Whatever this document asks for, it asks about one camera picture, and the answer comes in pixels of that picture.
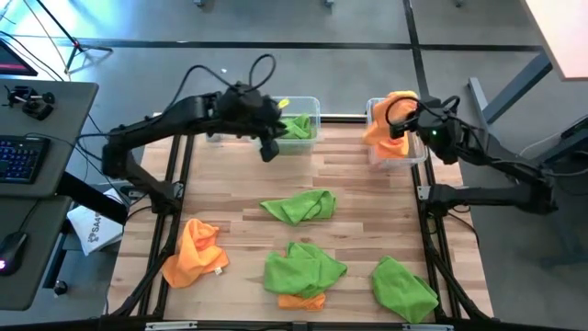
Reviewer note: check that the black tripod stand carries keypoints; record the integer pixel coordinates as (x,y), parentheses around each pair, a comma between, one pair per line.
(79,46)

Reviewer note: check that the dark desk frame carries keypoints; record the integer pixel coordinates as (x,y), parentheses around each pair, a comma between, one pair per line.
(569,142)

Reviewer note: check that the black table edge rail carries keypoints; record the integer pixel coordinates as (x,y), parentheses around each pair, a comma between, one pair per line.
(252,326)

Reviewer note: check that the black computer mouse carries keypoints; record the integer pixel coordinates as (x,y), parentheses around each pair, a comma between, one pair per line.
(11,253)

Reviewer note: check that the grey table leg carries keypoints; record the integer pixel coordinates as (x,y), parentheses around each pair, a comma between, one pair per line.
(516,87)

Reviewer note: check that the silver rail bracket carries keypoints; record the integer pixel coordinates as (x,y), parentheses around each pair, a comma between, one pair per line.
(427,327)
(170,326)

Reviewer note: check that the black desk clamp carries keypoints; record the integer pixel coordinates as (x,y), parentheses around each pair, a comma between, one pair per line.
(27,96)

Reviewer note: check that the black round knob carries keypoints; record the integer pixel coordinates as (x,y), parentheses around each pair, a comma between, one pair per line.
(60,288)

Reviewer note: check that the clear plastic bin with label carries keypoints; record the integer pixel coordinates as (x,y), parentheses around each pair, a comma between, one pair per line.
(415,154)

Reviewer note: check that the black backlit keyboard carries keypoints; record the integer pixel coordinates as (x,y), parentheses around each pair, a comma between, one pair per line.
(23,158)

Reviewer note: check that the silver metal bracket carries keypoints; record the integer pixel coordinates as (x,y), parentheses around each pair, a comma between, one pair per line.
(423,192)

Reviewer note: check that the aluminium table rail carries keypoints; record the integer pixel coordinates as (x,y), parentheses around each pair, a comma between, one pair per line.
(342,118)

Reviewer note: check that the light wooden table top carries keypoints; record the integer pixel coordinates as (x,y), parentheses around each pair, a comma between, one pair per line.
(560,32)

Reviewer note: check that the black diagonal bar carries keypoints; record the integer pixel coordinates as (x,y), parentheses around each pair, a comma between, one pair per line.
(92,197)

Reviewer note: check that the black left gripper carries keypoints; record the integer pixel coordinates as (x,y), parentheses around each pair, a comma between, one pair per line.
(243,110)

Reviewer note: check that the white printed bag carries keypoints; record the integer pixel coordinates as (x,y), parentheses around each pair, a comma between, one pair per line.
(94,230)

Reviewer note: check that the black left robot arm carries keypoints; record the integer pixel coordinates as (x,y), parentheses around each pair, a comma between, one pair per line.
(161,122)

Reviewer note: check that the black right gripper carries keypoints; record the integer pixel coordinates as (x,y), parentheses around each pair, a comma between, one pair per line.
(425,122)

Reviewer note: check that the grey desk top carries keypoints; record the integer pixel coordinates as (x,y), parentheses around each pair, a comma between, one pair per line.
(32,285)
(69,119)

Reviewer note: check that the dark computer monitor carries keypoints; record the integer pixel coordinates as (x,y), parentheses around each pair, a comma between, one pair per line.
(14,62)

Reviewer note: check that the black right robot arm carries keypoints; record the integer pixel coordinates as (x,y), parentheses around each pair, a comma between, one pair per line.
(496,195)

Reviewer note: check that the yellow tape tag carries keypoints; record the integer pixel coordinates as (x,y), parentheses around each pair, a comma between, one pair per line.
(283,103)

